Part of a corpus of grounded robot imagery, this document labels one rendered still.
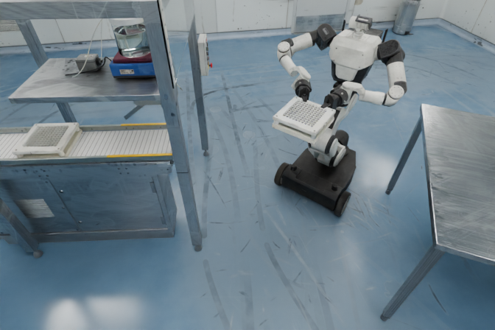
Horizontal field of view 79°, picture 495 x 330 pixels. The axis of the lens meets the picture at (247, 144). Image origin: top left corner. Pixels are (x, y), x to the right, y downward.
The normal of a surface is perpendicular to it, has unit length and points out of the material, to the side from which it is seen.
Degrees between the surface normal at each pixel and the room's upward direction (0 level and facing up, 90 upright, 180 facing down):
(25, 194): 90
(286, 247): 0
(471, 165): 0
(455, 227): 0
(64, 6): 90
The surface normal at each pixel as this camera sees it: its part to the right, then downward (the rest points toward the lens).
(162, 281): 0.00, -0.76
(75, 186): 0.05, 0.65
